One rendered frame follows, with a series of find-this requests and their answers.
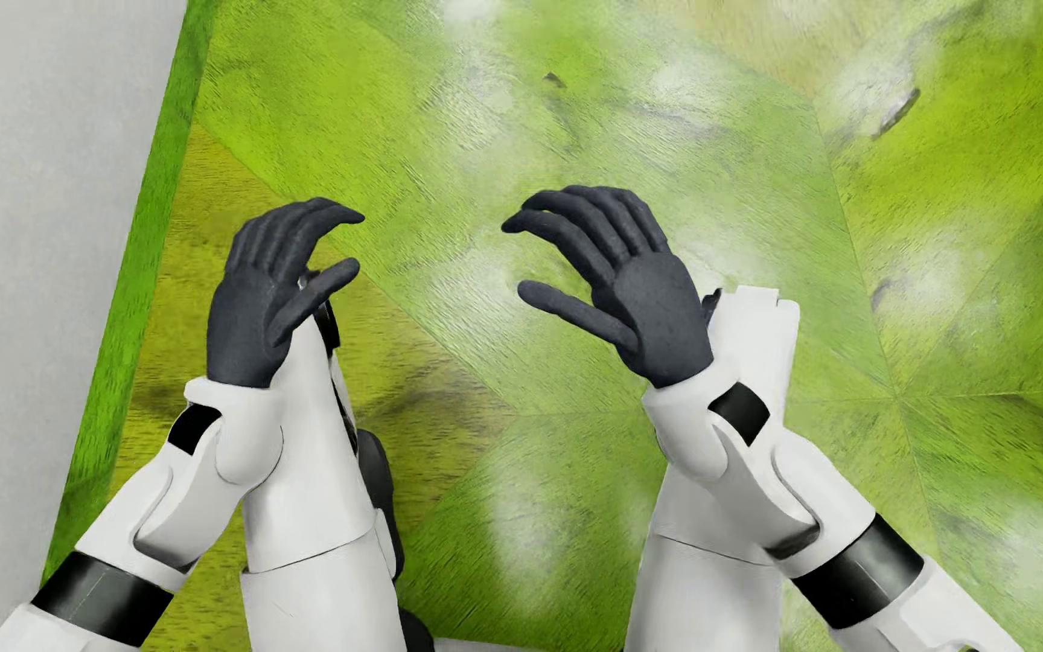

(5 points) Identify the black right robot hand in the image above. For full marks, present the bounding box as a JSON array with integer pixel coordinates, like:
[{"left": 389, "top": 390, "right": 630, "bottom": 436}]
[{"left": 500, "top": 185, "right": 715, "bottom": 389}]

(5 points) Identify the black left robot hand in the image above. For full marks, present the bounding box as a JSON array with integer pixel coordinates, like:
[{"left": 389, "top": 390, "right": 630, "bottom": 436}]
[{"left": 205, "top": 198, "right": 366, "bottom": 389}]

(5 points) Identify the white left robot leg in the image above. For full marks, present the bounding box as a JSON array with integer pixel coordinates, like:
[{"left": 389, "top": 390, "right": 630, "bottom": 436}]
[{"left": 237, "top": 272, "right": 436, "bottom": 652}]

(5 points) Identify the white robot leg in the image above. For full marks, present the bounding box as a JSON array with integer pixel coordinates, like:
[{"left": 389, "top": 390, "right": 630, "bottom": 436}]
[
  {"left": 623, "top": 286, "right": 802, "bottom": 652},
  {"left": 237, "top": 272, "right": 436, "bottom": 652}
]

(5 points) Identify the white right robot leg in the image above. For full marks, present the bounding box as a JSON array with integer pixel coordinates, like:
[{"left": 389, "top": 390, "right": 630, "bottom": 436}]
[{"left": 623, "top": 286, "right": 802, "bottom": 652}]

